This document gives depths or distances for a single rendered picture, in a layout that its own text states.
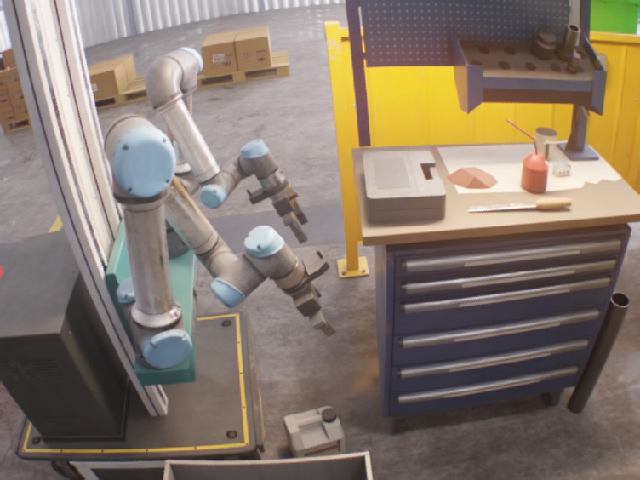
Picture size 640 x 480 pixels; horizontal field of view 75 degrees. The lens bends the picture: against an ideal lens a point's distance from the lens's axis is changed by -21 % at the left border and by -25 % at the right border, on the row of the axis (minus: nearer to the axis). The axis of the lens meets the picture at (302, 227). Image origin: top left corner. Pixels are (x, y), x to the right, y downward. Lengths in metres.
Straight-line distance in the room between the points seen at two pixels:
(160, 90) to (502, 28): 1.07
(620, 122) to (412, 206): 1.87
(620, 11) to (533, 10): 2.75
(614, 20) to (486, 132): 2.24
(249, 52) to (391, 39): 4.53
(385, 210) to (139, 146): 0.64
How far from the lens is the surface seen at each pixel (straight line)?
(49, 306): 1.49
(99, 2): 13.64
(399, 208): 1.27
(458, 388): 1.73
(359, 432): 1.97
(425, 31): 1.60
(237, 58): 6.06
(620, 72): 2.80
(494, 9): 1.65
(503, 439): 1.99
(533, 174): 1.44
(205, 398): 1.75
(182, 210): 1.14
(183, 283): 1.57
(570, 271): 1.49
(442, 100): 2.36
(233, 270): 1.14
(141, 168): 0.89
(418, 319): 1.46
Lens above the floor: 1.64
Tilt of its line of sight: 33 degrees down
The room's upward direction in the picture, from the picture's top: 7 degrees counter-clockwise
